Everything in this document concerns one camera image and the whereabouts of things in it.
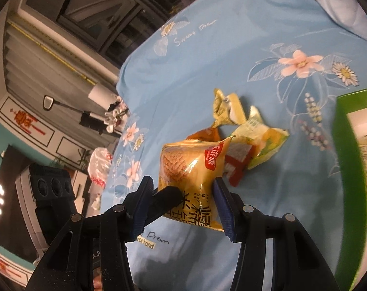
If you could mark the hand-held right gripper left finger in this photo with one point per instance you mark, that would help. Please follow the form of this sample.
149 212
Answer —
142 206

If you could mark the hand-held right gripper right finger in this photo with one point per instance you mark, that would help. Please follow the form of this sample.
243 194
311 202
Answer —
224 209

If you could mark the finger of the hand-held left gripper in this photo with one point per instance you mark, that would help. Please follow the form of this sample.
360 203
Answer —
168 200

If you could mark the yellow waffle snack packet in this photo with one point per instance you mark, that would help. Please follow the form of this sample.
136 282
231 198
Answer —
186 169

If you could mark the white and red snack packet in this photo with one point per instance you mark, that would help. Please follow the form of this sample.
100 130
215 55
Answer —
236 163

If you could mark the orange snack packet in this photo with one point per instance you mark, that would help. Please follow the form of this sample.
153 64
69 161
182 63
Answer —
206 135

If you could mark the large yellow-green snack packet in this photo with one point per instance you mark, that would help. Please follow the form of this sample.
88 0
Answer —
268 139

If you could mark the small yellow-green snack packet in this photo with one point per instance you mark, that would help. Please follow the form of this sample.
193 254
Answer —
224 109

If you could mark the green cardboard box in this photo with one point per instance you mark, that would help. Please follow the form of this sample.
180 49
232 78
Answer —
350 203

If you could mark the black screen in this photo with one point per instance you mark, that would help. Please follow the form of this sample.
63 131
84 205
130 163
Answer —
10 203

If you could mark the green potted plant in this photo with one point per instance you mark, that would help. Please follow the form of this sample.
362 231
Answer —
82 157

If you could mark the red and white plastic bag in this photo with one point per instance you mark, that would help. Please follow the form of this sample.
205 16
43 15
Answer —
98 166

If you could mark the black chair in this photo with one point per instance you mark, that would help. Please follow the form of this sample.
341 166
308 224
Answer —
92 121

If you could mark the floral plastic bag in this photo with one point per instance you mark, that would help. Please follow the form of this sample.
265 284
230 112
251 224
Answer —
116 118

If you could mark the white paper roll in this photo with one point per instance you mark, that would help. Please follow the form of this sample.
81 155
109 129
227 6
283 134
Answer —
100 95

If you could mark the grey curtain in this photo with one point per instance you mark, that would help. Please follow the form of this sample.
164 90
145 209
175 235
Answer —
50 57

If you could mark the blue floral bedsheet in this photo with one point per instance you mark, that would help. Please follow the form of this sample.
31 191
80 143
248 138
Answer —
216 51

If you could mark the dark window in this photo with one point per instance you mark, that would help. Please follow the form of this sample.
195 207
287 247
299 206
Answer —
95 12

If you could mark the blue pillowcase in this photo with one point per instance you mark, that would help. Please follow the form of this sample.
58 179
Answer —
337 0

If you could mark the red knot wall decoration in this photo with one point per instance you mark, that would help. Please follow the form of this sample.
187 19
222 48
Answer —
23 121

